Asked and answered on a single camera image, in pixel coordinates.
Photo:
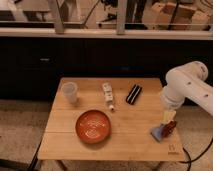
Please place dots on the blue and red object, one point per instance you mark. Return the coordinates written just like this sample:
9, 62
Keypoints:
163, 131

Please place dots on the cardboard boxes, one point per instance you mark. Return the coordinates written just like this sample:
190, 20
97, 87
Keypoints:
179, 17

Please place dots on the wooden table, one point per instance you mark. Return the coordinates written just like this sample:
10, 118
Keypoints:
130, 138

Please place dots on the orange ceramic bowl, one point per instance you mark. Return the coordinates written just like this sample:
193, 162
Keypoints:
93, 126

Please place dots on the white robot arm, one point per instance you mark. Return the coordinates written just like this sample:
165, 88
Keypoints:
187, 81

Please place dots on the translucent plastic cup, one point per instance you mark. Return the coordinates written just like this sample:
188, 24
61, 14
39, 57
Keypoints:
69, 90

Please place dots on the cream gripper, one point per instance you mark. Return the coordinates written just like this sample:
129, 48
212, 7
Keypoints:
168, 116

